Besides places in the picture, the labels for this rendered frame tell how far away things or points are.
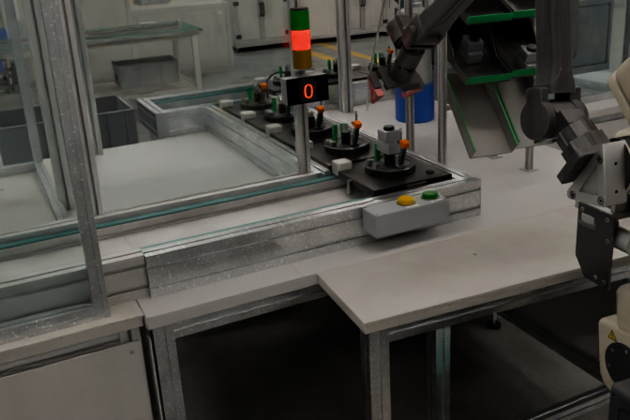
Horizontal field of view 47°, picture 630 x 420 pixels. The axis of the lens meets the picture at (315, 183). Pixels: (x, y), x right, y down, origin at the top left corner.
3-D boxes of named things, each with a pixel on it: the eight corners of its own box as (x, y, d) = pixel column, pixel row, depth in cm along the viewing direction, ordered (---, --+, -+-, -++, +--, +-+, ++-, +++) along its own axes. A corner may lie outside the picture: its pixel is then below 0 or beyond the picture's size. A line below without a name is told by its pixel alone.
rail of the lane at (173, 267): (480, 215, 195) (481, 176, 191) (151, 298, 160) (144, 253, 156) (468, 208, 199) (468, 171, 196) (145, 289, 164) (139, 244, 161)
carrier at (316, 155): (401, 157, 217) (400, 116, 213) (329, 172, 207) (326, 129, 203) (361, 140, 238) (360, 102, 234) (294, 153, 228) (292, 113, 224)
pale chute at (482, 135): (512, 153, 203) (518, 144, 199) (469, 158, 200) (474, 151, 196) (479, 70, 215) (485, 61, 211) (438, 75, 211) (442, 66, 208)
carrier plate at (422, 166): (452, 180, 195) (452, 172, 194) (374, 198, 185) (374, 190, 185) (403, 158, 215) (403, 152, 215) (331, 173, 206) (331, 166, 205)
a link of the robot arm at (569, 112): (572, 128, 131) (593, 127, 133) (545, 87, 136) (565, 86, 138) (545, 160, 138) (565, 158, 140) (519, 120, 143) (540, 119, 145)
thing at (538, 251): (702, 247, 175) (704, 235, 175) (364, 336, 146) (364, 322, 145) (522, 169, 237) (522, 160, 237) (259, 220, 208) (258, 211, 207)
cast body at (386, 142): (402, 152, 196) (401, 127, 194) (388, 155, 194) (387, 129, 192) (386, 145, 203) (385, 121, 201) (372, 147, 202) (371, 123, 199)
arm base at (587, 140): (580, 156, 125) (636, 144, 129) (557, 120, 129) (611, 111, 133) (559, 185, 132) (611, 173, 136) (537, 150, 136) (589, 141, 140)
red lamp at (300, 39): (314, 49, 190) (313, 29, 189) (296, 51, 188) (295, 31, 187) (306, 46, 195) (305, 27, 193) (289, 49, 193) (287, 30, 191)
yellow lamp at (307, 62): (315, 67, 192) (314, 49, 190) (297, 69, 190) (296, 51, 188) (307, 65, 196) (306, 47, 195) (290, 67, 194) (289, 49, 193)
